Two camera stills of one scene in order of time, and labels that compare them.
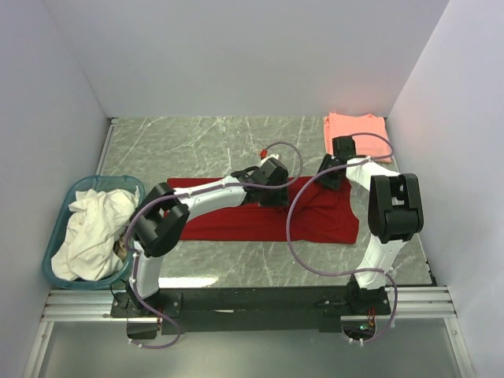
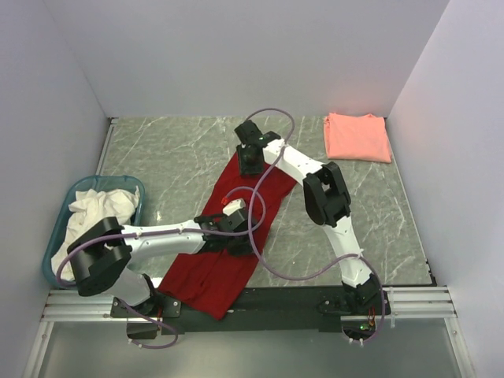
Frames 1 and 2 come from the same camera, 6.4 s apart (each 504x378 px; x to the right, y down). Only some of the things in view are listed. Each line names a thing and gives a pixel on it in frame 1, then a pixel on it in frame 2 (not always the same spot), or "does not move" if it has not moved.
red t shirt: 313,213 → 210,282
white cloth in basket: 98,220 does not move
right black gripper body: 331,180 → 247,165
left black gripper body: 277,197 → 238,246
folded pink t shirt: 368,146 does not move
